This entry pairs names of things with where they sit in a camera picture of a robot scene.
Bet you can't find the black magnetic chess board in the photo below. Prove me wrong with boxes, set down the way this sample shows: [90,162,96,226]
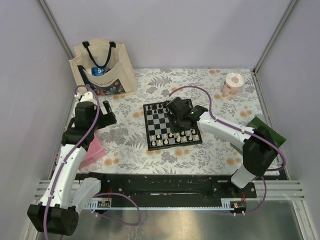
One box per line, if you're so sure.
[143,102,203,151]

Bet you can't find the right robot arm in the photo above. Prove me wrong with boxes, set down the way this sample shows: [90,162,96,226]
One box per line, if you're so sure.
[164,97,278,198]

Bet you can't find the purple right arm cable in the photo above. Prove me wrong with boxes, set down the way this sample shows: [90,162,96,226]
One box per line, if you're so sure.
[169,86,286,216]

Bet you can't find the dark green plastic box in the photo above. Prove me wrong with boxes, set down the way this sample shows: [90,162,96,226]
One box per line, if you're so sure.
[246,116,286,148]

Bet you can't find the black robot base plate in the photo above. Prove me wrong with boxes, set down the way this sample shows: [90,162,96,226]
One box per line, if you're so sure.
[75,172,257,208]

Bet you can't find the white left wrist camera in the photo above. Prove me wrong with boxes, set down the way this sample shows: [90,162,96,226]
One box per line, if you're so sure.
[74,91,97,105]

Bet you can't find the pink plastic box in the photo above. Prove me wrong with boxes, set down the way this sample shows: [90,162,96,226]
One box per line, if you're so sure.
[78,135,107,170]

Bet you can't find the blue white bottle in bag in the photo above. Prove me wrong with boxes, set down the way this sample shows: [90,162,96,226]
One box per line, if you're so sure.
[91,66,106,77]

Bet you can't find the pink wrapped toilet paper roll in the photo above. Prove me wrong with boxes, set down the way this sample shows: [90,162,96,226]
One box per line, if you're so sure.
[220,72,245,97]

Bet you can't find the floral patterned table mat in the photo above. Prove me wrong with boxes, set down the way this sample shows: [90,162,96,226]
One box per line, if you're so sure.
[81,68,264,175]

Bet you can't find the cream canvas tote bag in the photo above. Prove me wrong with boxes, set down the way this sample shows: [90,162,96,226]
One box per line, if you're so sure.
[69,38,137,96]

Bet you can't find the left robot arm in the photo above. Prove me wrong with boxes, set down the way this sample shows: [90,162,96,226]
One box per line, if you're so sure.
[27,100,117,236]

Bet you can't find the white slotted cable duct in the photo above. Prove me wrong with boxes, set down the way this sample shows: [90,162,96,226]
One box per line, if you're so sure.
[83,198,112,210]

